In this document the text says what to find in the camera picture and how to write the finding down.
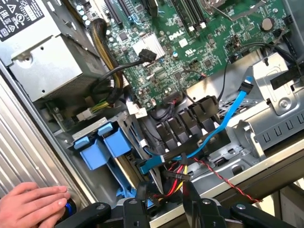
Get blue disk carrier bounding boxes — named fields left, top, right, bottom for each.
left=73, top=136, right=113, bottom=171

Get grey disk bay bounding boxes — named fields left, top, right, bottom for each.
left=53, top=116, right=167, bottom=209

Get person's left hand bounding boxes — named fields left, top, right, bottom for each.
left=0, top=181, right=72, bottom=228

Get black plastic fan shroud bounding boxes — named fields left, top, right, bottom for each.
left=154, top=95, right=233, bottom=154

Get grey open PC case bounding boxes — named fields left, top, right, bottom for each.
left=0, top=0, right=304, bottom=228

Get silver drive cage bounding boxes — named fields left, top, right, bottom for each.
left=185, top=52, right=304, bottom=167

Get green Dell motherboard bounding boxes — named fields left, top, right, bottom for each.
left=76, top=0, right=294, bottom=112

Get silver power supply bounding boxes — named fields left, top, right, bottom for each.
left=0, top=0, right=104, bottom=103

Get silver chipset heatsink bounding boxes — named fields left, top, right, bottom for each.
left=132, top=33, right=166, bottom=62

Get black RAM slot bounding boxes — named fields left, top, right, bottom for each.
left=177, top=0, right=195, bottom=33
left=190, top=0, right=207, bottom=29

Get round coin battery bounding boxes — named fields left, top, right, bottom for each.
left=259, top=17, right=276, bottom=32

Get black graphics card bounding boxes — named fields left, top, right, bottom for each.
left=142, top=0, right=159, bottom=18

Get thin metal locking lever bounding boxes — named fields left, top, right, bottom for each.
left=210, top=6, right=268, bottom=22

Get CPU socket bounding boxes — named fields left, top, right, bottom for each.
left=201, top=0, right=228, bottom=15

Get red black twisted wire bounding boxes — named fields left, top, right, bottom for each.
left=193, top=157, right=263, bottom=203

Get white wire label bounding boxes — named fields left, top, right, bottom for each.
left=134, top=108, right=148, bottom=119
left=127, top=103, right=140, bottom=114

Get white wire plug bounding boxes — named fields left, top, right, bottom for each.
left=77, top=108, right=94, bottom=122

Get thin black wire red plug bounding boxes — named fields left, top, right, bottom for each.
left=184, top=68, right=207, bottom=79

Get long black wire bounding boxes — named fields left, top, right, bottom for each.
left=217, top=42, right=297, bottom=103

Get black strap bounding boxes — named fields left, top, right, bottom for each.
left=270, top=68, right=304, bottom=90

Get black wire with angled plug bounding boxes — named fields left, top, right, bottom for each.
left=92, top=48, right=157, bottom=95

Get sleeved power wire bundle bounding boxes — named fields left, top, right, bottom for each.
left=90, top=19, right=124, bottom=107

